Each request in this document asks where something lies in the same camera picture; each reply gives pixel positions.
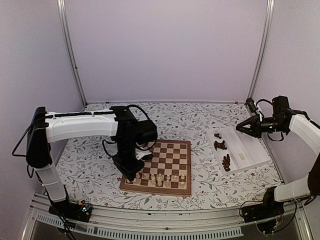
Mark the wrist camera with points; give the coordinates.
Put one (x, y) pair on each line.
(254, 108)
(143, 155)

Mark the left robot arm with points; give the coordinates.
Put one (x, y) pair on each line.
(133, 139)

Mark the pile of dark chess pieces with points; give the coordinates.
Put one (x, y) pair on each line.
(221, 149)

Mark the floral patterned table mat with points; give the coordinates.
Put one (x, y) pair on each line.
(88, 172)

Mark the light bishop piece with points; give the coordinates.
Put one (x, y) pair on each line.
(167, 184)

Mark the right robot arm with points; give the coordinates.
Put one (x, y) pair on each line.
(299, 146)

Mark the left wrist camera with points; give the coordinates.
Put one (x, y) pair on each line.
(143, 155)

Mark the left aluminium frame post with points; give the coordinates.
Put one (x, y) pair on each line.
(62, 11)

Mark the right aluminium frame post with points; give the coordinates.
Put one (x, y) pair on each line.
(262, 48)

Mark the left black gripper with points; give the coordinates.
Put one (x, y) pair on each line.
(129, 172)

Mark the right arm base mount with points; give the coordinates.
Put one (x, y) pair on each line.
(262, 211)

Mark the light queen piece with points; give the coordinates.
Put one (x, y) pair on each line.
(153, 180)

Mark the white plastic tray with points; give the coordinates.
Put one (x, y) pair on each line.
(237, 142)

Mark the light king piece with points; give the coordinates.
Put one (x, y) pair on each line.
(159, 182)

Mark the light piece among dark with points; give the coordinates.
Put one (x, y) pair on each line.
(182, 185)

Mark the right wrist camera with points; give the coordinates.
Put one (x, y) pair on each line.
(254, 108)

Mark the aluminium frame post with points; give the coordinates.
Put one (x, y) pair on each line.
(62, 11)
(262, 48)

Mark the wooden chess board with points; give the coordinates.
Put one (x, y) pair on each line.
(170, 157)

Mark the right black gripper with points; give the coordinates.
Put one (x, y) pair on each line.
(256, 130)

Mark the front aluminium rail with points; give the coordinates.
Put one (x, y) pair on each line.
(109, 223)

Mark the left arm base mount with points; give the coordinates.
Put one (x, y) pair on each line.
(80, 211)

